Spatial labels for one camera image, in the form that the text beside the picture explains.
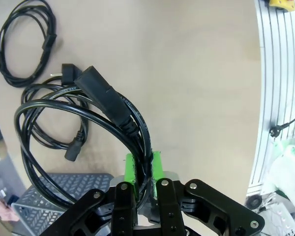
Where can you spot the pink cloth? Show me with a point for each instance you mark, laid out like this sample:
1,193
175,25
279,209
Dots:
2,209

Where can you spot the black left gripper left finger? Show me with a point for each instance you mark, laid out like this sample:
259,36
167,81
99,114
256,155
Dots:
123,211

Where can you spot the white aluminium profile base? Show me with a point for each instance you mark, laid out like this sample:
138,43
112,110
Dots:
277,73

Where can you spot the yellow emergency stop button box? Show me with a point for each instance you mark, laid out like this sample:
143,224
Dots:
282,3

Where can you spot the black caster wheel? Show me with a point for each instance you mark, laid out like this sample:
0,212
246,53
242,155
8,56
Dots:
253,202

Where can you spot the grey-blue plastic lattice basket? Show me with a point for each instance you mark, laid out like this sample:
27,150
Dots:
88,180

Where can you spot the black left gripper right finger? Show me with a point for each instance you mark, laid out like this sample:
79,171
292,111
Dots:
169,209

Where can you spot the white power strip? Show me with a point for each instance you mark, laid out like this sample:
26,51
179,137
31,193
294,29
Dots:
280,218

